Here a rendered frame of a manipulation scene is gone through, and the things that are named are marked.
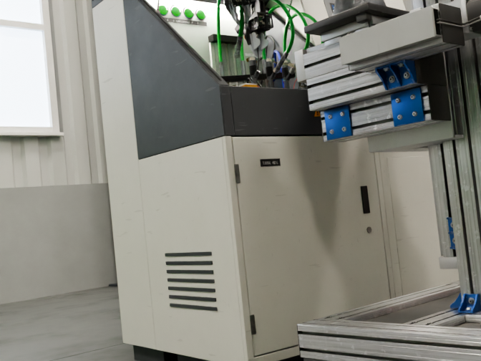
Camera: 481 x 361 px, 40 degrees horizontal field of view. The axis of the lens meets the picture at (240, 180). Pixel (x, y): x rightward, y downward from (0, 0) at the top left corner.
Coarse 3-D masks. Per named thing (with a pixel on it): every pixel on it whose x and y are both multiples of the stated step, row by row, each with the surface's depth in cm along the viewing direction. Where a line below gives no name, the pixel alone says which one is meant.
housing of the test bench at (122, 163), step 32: (96, 0) 273; (96, 32) 274; (128, 64) 253; (128, 96) 254; (128, 128) 255; (128, 160) 257; (128, 192) 258; (128, 224) 259; (128, 256) 261; (128, 288) 262; (128, 320) 264; (160, 352) 250
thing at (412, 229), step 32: (288, 0) 282; (320, 0) 283; (384, 0) 311; (384, 160) 247; (416, 160) 258; (384, 192) 245; (416, 192) 256; (416, 224) 254; (416, 256) 252; (416, 288) 250
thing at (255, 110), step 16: (240, 96) 209; (256, 96) 213; (272, 96) 217; (288, 96) 222; (304, 96) 226; (240, 112) 209; (256, 112) 212; (272, 112) 216; (288, 112) 221; (304, 112) 225; (240, 128) 208; (256, 128) 212; (272, 128) 216; (288, 128) 220; (304, 128) 224; (320, 128) 229
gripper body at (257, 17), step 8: (256, 0) 241; (264, 0) 241; (256, 8) 241; (264, 8) 242; (256, 16) 240; (264, 16) 241; (248, 24) 243; (256, 24) 239; (264, 24) 241; (272, 24) 242; (256, 32) 246
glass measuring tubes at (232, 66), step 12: (216, 36) 269; (228, 36) 273; (216, 48) 269; (228, 48) 274; (216, 60) 269; (228, 60) 275; (228, 72) 274; (240, 72) 275; (228, 84) 271; (240, 84) 275
